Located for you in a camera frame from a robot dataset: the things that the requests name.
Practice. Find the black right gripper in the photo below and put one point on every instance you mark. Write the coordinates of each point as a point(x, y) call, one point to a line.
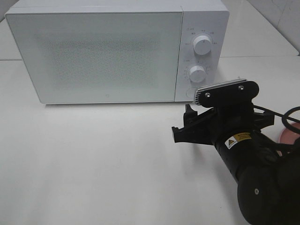
point(222, 124)

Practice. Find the round white door button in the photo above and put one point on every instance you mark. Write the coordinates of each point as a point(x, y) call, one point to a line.
point(191, 93)

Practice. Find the pink round plate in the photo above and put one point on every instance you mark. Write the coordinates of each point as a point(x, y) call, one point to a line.
point(288, 137)

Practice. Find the white microwave door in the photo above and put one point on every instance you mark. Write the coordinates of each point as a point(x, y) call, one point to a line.
point(99, 58)

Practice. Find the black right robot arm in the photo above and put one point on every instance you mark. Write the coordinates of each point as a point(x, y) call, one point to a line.
point(267, 173)

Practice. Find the lower white timer knob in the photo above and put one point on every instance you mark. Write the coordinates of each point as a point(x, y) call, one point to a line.
point(197, 74)

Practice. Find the upper white power knob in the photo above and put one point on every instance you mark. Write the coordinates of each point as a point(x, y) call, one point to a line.
point(202, 44)

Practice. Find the white microwave oven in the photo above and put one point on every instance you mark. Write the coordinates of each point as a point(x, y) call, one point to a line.
point(198, 17)

